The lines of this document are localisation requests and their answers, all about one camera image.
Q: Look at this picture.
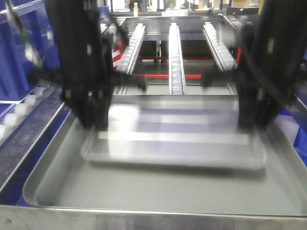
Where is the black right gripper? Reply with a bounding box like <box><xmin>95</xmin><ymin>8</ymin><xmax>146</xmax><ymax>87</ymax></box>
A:
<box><xmin>236</xmin><ymin>0</ymin><xmax>307</xmax><ymax>130</ymax></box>

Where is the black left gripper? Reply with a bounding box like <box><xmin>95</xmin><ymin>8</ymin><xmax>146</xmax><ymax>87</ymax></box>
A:
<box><xmin>44</xmin><ymin>0</ymin><xmax>114</xmax><ymax>132</ymax></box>

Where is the small silver divided tray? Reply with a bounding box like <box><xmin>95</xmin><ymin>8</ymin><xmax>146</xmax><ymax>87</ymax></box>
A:
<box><xmin>81</xmin><ymin>100</ymin><xmax>267</xmax><ymax>171</ymax></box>

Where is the large grey metal tray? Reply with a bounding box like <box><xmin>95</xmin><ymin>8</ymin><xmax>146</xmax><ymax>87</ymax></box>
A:
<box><xmin>23</xmin><ymin>94</ymin><xmax>307</xmax><ymax>216</ymax></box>

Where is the red white striped barrier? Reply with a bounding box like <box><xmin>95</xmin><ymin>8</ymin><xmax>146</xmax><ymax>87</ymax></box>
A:
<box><xmin>112</xmin><ymin>41</ymin><xmax>123</xmax><ymax>70</ymax></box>

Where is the white roller track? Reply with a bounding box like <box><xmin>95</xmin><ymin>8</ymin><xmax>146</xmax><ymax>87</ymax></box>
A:
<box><xmin>0</xmin><ymin>84</ymin><xmax>50</xmax><ymax>144</ymax></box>
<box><xmin>117</xmin><ymin>23</ymin><xmax>145</xmax><ymax>74</ymax></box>
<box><xmin>168</xmin><ymin>23</ymin><xmax>186</xmax><ymax>95</ymax></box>
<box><xmin>203</xmin><ymin>22</ymin><xmax>237</xmax><ymax>72</ymax></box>

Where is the blue plastic crate left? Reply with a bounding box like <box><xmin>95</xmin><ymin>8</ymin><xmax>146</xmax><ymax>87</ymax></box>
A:
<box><xmin>0</xmin><ymin>0</ymin><xmax>60</xmax><ymax>103</ymax></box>

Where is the blue bin below right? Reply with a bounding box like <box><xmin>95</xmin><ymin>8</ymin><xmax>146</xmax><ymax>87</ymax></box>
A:
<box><xmin>274</xmin><ymin>108</ymin><xmax>307</xmax><ymax>166</ymax></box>

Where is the left white roller track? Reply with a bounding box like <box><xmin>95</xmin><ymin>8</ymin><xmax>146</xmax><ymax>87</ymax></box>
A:
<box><xmin>0</xmin><ymin>84</ymin><xmax>50</xmax><ymax>144</ymax></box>

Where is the small blue bin left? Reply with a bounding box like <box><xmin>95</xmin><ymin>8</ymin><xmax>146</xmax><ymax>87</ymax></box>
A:
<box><xmin>0</xmin><ymin>103</ymin><xmax>16</xmax><ymax>121</ymax></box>

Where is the centre white roller track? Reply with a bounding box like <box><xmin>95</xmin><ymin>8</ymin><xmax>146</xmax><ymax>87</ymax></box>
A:
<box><xmin>168</xmin><ymin>23</ymin><xmax>186</xmax><ymax>95</ymax></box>

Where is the red metal floor frame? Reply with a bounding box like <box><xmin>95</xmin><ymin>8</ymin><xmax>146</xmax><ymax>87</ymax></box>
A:
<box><xmin>134</xmin><ymin>47</ymin><xmax>242</xmax><ymax>79</ymax></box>

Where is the steel front rack rail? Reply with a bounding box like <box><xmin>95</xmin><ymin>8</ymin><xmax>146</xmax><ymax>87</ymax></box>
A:
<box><xmin>0</xmin><ymin>205</ymin><xmax>307</xmax><ymax>230</ymax></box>

